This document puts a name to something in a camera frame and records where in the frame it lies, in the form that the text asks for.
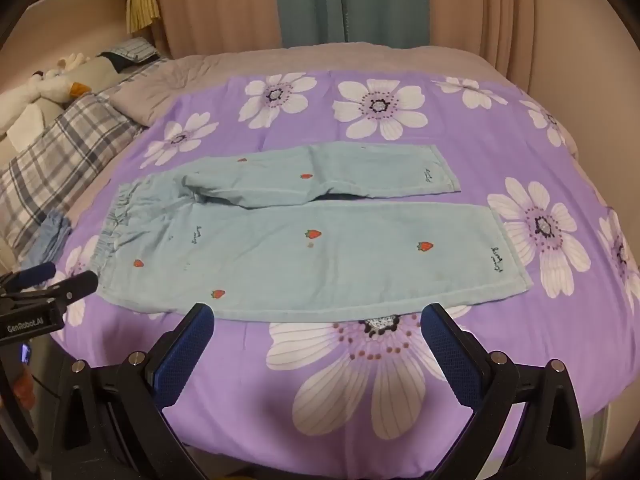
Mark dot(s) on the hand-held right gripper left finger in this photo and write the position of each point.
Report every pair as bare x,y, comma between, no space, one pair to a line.
184,357

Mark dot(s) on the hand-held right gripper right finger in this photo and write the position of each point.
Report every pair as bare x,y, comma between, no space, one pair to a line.
452,357

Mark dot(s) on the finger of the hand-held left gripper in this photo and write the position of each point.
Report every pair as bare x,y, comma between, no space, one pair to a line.
72,285
37,272

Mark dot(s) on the light blue strawberry pants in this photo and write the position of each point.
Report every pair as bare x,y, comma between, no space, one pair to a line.
310,260

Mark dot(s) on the folded blue cloth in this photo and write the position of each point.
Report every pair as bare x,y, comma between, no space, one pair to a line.
47,237

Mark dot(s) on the orange cloth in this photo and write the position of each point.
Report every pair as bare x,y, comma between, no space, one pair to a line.
24,390

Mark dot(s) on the plaid pillow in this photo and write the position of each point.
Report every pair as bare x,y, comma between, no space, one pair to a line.
60,155

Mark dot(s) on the white plush goose toy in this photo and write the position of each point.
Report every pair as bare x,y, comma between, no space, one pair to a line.
47,87

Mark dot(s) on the striped small pillow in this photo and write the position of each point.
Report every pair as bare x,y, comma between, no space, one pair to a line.
131,52

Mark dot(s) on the purple floral blanket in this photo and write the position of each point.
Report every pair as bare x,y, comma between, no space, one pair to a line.
390,110

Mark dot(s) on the pink curtain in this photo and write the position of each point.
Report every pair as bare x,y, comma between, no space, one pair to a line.
215,5

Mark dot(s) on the teal curtain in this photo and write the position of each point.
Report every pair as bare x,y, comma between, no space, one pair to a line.
350,0

